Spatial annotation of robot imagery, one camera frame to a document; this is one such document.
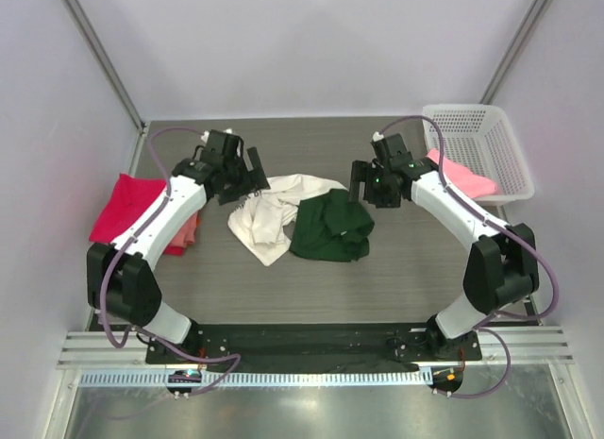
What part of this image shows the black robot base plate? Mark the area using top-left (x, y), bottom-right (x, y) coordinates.
top-left (177, 323), bottom-right (482, 363)

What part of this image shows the folded salmon t shirt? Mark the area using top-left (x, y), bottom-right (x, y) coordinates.
top-left (166, 211), bottom-right (200, 251)

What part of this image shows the aluminium corner post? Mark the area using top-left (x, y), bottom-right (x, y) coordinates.
top-left (479, 0), bottom-right (554, 105)
top-left (61, 0), bottom-right (144, 132)

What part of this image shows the pink t shirt in basket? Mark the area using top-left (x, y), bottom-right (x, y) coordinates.
top-left (444, 157), bottom-right (498, 199)

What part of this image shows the white perforated plastic basket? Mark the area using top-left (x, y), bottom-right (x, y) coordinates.
top-left (422, 104), bottom-right (534, 207)

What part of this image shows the folded magenta t shirt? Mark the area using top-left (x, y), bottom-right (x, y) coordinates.
top-left (89, 174), bottom-right (187, 256)

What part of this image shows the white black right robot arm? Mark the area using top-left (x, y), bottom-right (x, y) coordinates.
top-left (349, 134), bottom-right (539, 360)

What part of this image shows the white and green t shirt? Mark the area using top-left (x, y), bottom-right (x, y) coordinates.
top-left (227, 174), bottom-right (375, 267)

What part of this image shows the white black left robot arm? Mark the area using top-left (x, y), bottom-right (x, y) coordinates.
top-left (86, 129), bottom-right (270, 364)

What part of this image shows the white slotted cable duct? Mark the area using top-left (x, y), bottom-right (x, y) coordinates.
top-left (79, 367), bottom-right (433, 388)

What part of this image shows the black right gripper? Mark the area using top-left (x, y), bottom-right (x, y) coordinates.
top-left (346, 160), bottom-right (401, 209)

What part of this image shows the right aluminium corner post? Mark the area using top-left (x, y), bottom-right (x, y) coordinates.
top-left (479, 0), bottom-right (554, 105)

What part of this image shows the aluminium frame rail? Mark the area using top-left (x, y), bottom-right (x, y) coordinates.
top-left (57, 326), bottom-right (574, 369)

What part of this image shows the left aluminium corner post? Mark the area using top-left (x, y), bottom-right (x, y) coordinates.
top-left (61, 0), bottom-right (144, 132)

